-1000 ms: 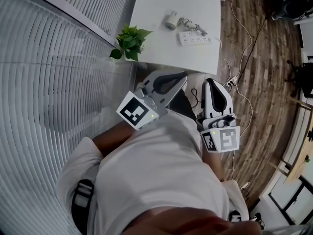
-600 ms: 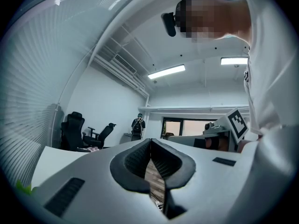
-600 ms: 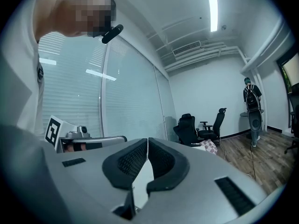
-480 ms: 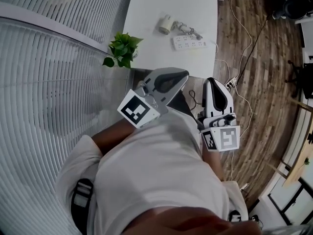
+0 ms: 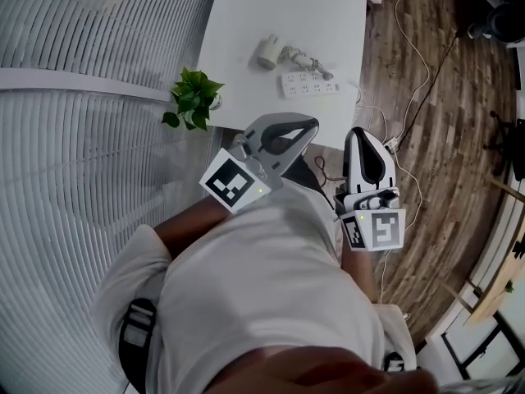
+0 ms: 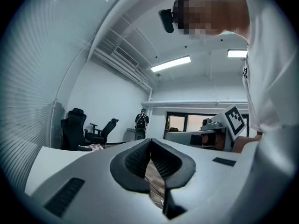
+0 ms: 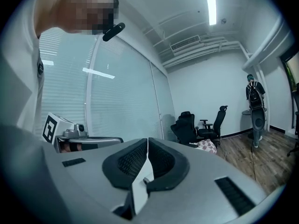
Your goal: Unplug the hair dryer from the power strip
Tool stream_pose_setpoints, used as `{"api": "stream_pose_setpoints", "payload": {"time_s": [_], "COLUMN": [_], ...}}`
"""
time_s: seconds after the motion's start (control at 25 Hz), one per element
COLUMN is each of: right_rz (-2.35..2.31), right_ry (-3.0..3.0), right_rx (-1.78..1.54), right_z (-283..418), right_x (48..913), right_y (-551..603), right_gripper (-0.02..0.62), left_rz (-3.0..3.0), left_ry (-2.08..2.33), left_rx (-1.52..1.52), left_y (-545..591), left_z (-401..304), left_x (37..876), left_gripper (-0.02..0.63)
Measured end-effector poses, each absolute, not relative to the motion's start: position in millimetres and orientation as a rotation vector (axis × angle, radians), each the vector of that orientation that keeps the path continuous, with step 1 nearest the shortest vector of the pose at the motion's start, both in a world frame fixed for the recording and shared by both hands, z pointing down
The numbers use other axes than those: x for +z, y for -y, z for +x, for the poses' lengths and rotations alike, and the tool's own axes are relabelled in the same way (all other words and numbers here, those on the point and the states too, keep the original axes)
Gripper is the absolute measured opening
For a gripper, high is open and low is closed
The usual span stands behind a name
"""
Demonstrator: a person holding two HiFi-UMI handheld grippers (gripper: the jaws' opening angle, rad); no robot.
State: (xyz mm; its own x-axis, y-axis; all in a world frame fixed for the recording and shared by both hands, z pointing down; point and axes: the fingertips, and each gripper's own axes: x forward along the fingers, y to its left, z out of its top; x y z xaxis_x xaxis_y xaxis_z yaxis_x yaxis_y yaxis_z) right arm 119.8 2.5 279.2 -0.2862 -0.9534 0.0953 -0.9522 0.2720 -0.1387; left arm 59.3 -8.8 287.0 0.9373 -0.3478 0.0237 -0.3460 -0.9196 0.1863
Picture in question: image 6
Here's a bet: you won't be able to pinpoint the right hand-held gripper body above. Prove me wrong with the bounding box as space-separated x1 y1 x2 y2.
200 104 247 153

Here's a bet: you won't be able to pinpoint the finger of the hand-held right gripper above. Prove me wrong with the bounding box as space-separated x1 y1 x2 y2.
164 130 203 147

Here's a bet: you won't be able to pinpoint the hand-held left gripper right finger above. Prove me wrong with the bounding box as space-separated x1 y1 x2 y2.
151 138 252 224

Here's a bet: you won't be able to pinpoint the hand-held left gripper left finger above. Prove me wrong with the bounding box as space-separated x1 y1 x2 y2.
31 138 169 224

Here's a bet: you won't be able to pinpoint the person's right forearm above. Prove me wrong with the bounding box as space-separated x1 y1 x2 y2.
233 128 262 154

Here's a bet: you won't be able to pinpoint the person's right hand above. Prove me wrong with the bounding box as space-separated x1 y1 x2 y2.
202 133 225 150

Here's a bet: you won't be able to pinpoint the dark framed window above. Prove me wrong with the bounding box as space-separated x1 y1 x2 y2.
166 112 249 140

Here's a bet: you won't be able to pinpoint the pink checkered cloth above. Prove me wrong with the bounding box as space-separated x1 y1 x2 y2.
78 143 104 152

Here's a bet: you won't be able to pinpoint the black office chair with armrests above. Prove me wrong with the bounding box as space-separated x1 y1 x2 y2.
84 118 120 147

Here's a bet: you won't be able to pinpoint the black high-back office chair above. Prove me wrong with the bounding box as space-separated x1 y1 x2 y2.
60 108 88 151

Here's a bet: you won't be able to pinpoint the white ceiling light panel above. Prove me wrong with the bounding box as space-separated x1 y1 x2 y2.
150 56 192 72
228 49 248 58

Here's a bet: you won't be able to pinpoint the person's white shirt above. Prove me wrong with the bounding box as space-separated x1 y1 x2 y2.
240 0 299 135

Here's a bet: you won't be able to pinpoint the white ceiling pipes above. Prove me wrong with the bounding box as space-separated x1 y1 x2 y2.
93 15 154 93

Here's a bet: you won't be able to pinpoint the white ceiling air vent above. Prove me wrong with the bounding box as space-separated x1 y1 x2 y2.
114 46 139 67

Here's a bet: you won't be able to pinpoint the person's head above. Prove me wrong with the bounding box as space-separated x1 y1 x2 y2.
172 0 248 41

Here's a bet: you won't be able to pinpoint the white horizontal wall pipe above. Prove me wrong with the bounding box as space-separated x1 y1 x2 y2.
141 98 249 107

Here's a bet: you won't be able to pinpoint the black head-worn camera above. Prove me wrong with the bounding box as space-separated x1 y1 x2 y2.
158 8 175 34

